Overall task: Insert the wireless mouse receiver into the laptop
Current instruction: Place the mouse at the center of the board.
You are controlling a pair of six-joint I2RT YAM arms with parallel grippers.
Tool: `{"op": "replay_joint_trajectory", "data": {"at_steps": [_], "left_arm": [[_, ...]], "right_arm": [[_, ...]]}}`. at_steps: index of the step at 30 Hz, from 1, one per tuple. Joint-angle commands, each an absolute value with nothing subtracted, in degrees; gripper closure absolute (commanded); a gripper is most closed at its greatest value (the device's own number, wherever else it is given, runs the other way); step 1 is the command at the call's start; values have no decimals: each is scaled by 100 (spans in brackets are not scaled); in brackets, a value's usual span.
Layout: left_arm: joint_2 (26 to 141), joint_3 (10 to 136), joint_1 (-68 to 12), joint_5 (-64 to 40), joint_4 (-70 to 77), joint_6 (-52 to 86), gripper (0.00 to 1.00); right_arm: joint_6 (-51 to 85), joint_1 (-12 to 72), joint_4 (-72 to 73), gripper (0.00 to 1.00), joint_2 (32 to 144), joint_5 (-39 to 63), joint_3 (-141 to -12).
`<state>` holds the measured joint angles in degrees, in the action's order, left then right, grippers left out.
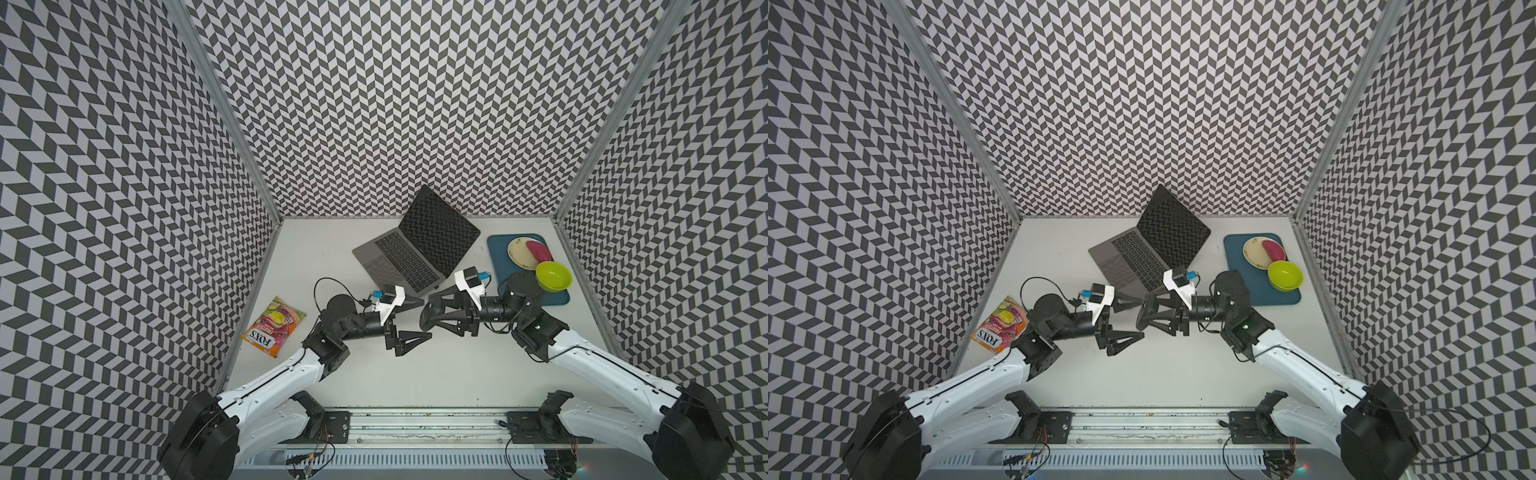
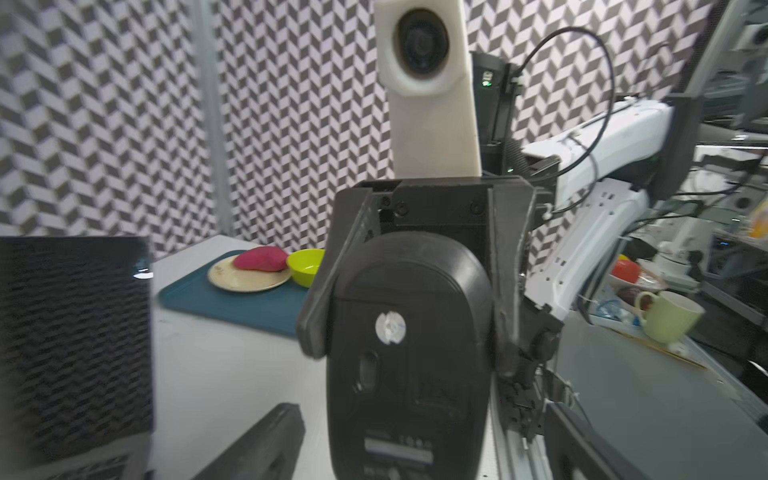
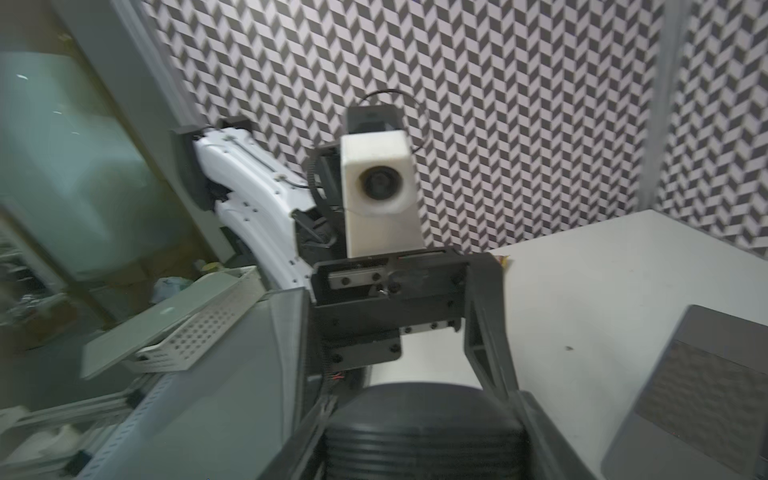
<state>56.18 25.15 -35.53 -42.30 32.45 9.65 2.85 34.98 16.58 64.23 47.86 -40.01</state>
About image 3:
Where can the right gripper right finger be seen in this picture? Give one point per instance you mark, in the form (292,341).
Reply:
(548,455)

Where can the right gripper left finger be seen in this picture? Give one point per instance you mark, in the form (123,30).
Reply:
(303,455)

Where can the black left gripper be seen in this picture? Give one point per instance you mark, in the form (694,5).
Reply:
(363,307)

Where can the black wireless mouse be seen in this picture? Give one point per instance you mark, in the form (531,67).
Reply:
(424,431)

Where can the grey laptop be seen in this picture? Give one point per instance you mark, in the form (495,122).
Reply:
(702,414)

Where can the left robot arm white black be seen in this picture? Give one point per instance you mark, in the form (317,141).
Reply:
(259,202)

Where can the clear acrylic front panel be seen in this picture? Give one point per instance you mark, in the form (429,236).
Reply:
(230,414)

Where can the perforated white metal tray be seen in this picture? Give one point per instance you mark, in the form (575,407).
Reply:
(174,334)

